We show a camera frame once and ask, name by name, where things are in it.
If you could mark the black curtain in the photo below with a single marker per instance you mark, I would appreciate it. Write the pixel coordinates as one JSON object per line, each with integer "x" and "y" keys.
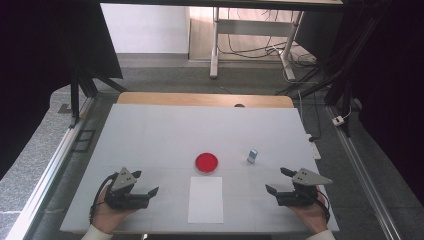
{"x": 40, "y": 66}
{"x": 386, "y": 83}

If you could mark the round red ink dish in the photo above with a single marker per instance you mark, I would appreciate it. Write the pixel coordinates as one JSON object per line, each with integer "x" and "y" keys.
{"x": 206, "y": 162}

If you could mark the wooden table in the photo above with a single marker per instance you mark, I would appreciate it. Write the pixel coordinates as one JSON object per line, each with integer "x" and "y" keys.
{"x": 200, "y": 99}

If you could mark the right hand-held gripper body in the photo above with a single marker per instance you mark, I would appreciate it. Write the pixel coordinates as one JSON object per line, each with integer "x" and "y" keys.
{"x": 305, "y": 178}

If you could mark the white paper sheet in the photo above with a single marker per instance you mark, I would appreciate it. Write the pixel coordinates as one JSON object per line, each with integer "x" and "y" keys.
{"x": 205, "y": 200}

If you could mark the person's right hand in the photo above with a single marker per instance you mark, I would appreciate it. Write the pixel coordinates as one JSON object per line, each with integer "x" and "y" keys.
{"x": 310, "y": 215}

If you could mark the white metal desk frame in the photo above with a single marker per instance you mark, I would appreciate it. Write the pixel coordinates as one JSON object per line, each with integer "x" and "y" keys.
{"x": 253, "y": 27}

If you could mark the aluminium floor rail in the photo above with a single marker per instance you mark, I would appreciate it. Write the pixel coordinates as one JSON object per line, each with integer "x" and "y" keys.
{"x": 363, "y": 173}
{"x": 50, "y": 166}

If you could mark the small white adapter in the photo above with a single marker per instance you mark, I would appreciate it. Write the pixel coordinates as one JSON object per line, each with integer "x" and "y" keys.
{"x": 338, "y": 120}

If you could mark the person's left hand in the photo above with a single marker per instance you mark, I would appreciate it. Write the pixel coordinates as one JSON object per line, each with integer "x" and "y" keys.
{"x": 106, "y": 215}

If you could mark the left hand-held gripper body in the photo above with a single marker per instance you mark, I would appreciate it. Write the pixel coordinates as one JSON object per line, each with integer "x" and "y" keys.
{"x": 124, "y": 180}

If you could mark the white table cover board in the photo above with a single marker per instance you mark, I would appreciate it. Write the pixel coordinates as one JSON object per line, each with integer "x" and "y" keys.
{"x": 166, "y": 140}

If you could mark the black metal stand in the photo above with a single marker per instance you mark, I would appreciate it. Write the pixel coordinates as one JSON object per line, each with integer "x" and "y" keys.
{"x": 75, "y": 100}
{"x": 336, "y": 90}

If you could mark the white and blue stamp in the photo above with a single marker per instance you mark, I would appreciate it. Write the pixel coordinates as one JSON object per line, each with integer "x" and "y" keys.
{"x": 252, "y": 156}

